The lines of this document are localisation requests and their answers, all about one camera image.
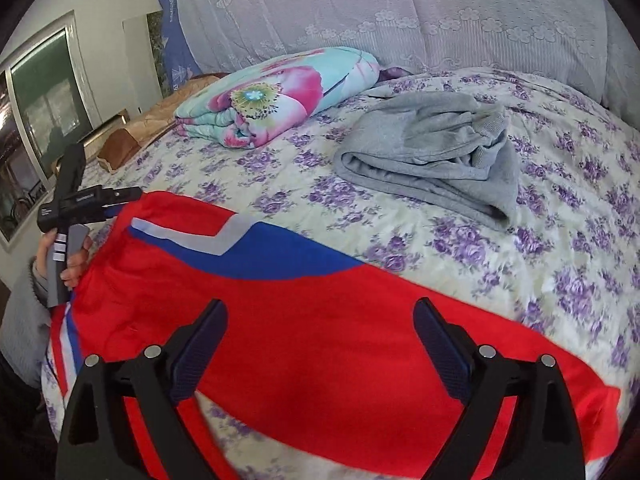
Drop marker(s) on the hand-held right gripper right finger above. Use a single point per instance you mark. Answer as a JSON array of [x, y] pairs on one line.
[[442, 355]]

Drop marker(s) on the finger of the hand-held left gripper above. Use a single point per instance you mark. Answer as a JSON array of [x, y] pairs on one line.
[[109, 211], [125, 193]]

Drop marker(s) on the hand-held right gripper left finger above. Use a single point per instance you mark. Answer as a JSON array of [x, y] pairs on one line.
[[197, 355]]

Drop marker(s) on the red pants with blue stripe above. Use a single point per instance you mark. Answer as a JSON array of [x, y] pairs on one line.
[[300, 320]]

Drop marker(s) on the person's left forearm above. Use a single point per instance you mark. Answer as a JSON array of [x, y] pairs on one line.
[[22, 320]]

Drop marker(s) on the grey pants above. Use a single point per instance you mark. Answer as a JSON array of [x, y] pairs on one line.
[[430, 155]]

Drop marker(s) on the person's left hand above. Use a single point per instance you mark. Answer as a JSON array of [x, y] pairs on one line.
[[75, 267]]

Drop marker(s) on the brown pillow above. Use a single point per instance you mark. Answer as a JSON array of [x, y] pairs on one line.
[[150, 122]]

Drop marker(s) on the window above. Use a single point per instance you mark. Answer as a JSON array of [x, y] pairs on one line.
[[45, 105]]

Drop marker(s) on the purple floral bed sheet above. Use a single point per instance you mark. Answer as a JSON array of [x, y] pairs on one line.
[[550, 260]]

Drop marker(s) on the green patterned board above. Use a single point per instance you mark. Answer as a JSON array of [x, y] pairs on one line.
[[156, 50]]

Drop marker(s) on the blue printed cloth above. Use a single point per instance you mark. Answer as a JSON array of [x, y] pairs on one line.
[[175, 50]]

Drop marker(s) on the folded floral quilt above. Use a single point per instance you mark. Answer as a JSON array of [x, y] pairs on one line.
[[270, 95]]

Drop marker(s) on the small purple cloth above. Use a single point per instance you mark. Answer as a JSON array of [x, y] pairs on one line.
[[395, 73]]

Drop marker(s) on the white lace covered bedding pile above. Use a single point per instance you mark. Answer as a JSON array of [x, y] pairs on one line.
[[400, 10]]

